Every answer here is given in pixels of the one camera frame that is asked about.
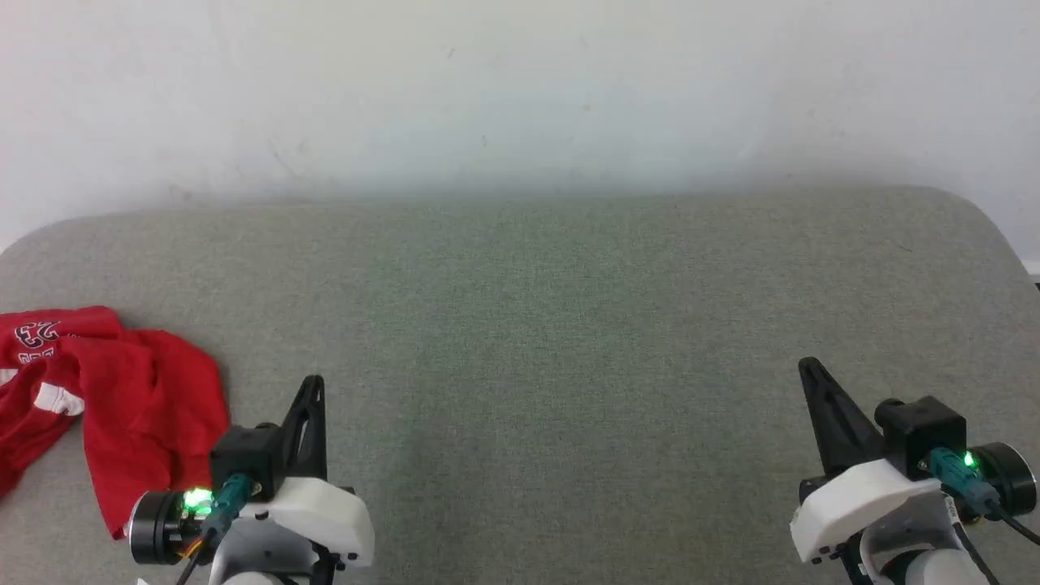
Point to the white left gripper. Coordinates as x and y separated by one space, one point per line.
321 512

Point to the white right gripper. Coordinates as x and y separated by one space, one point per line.
861 504

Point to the red shorts with white stripe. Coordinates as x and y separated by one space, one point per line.
130 390

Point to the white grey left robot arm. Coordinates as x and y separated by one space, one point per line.
154 528

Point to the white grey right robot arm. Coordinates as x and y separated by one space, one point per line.
1007 479

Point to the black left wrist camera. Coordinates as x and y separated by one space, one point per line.
244 455

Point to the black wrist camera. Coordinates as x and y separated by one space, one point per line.
922 431
244 455

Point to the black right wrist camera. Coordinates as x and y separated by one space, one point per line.
922 431

